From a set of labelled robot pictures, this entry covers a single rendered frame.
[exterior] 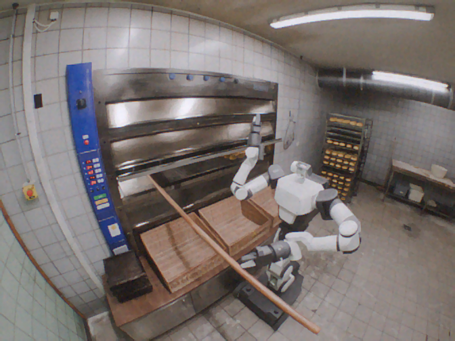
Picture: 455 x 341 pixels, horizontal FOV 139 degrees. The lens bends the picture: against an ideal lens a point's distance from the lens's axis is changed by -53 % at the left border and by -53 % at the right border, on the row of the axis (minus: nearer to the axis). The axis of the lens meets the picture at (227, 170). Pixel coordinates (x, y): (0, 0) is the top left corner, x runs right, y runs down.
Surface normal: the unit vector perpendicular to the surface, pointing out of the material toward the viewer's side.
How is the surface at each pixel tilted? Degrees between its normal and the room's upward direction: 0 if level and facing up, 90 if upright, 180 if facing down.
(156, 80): 90
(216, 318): 0
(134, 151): 70
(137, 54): 90
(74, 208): 90
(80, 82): 90
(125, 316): 0
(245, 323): 0
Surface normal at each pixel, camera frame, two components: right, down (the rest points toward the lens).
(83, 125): 0.66, 0.29
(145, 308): 0.00, -0.93
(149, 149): 0.63, -0.05
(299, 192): -0.60, -0.52
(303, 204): -0.24, 0.28
